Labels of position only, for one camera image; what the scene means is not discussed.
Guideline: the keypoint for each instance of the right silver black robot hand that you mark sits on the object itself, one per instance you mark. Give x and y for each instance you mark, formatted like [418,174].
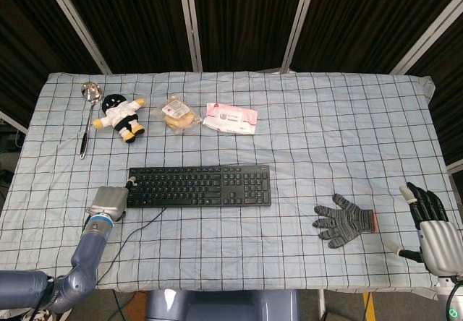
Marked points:
[437,241]

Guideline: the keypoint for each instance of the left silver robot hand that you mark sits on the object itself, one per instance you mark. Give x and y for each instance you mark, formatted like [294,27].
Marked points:
[108,200]

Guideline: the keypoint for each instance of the black computer keyboard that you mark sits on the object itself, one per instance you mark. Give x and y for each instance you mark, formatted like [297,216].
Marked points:
[202,187]

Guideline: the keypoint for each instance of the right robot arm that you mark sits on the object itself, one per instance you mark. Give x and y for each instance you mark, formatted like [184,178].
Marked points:
[448,294]

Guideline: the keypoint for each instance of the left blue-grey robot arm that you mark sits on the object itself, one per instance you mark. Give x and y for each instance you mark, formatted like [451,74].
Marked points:
[85,248]

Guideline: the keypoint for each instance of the black white plush toy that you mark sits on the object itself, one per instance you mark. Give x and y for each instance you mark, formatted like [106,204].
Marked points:
[119,116]

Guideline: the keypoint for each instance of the grey knitted work glove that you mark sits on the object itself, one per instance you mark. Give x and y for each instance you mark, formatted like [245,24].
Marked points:
[347,220]

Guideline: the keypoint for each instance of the bread in clear bag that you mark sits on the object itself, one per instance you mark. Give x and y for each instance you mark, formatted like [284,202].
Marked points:
[179,119]

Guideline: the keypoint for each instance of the white table leg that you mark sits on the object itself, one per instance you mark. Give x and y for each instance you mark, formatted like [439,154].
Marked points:
[322,304]

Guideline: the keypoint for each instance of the pink white wet wipes pack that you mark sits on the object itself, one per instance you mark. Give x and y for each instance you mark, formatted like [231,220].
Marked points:
[231,118]

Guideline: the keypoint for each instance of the dark folding screen panel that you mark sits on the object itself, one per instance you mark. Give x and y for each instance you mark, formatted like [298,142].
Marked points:
[361,21]
[246,21]
[21,46]
[448,93]
[130,21]

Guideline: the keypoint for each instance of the blue-grey robot torso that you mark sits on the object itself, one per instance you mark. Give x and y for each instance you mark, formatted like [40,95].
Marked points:
[217,306]

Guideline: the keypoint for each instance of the blue checked tablecloth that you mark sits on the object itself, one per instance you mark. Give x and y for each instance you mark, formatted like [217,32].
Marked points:
[253,248]

